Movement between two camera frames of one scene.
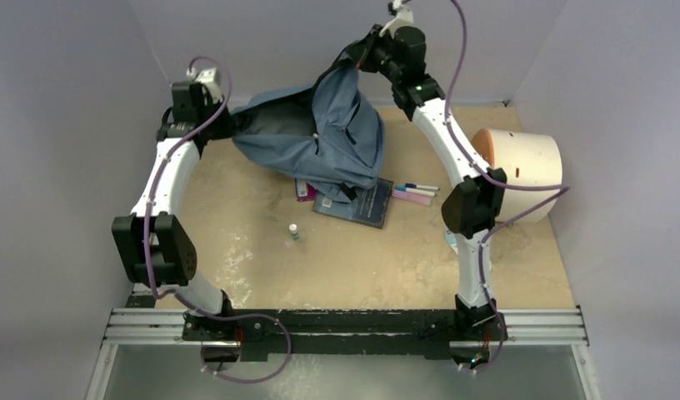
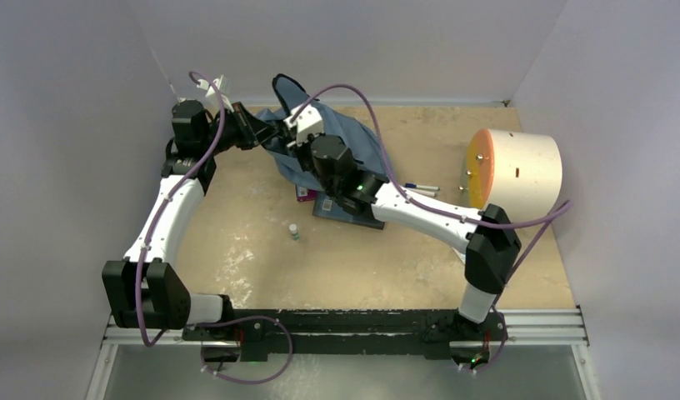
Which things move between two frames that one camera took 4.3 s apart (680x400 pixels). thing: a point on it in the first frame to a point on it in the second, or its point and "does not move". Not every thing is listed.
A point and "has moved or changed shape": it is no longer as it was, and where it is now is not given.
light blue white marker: (416, 191) does not move
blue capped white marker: (417, 186) does not move
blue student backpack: (327, 132) has moved or changed shape
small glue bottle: (293, 229) does not move
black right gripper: (363, 51) to (299, 149)
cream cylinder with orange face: (527, 158) does not move
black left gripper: (227, 127) to (252, 132)
